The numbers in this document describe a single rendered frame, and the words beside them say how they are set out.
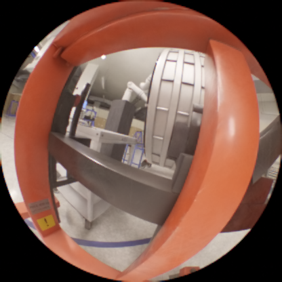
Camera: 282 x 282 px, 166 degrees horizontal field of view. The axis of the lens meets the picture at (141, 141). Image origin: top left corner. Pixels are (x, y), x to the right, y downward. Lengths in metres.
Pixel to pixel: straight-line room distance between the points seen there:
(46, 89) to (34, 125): 0.09
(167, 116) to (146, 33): 0.47
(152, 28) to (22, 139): 0.30
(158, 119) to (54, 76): 0.52
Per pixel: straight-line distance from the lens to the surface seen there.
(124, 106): 1.18
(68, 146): 0.18
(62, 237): 0.51
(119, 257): 0.75
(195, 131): 0.37
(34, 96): 0.27
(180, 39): 0.15
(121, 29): 0.16
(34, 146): 0.28
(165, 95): 0.57
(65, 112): 0.30
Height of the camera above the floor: 0.70
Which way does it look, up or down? 2 degrees down
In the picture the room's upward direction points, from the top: 15 degrees clockwise
